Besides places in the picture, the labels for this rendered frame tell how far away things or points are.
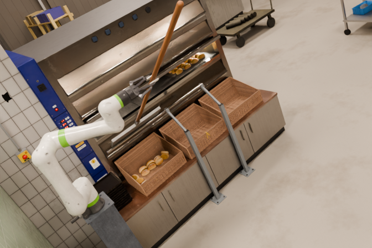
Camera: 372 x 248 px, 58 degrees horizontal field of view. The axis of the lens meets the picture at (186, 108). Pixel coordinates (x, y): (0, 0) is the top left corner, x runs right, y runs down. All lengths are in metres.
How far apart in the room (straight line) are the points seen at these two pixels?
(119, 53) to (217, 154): 1.48
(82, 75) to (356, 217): 2.78
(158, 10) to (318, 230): 2.62
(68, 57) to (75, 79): 0.21
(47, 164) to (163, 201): 1.62
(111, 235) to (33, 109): 1.37
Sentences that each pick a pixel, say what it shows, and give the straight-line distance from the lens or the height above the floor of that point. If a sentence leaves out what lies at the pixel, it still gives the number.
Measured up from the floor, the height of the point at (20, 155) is 1.49.
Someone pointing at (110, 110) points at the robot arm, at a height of 1.87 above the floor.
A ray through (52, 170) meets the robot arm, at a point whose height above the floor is 1.71.
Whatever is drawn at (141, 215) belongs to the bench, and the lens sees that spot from 3.39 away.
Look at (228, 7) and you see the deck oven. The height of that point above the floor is 0.42.
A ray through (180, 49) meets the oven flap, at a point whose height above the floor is 1.50.
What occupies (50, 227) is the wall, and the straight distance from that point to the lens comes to 3.72.
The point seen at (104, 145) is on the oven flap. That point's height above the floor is 1.06.
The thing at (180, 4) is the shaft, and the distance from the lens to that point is 1.48.
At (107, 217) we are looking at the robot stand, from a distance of 2.51.
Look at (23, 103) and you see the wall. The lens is 3.27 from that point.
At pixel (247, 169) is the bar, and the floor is 0.04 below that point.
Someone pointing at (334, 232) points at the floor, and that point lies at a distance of 3.28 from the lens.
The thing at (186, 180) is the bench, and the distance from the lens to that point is 3.52.
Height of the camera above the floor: 2.58
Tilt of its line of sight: 26 degrees down
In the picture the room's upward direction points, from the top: 24 degrees counter-clockwise
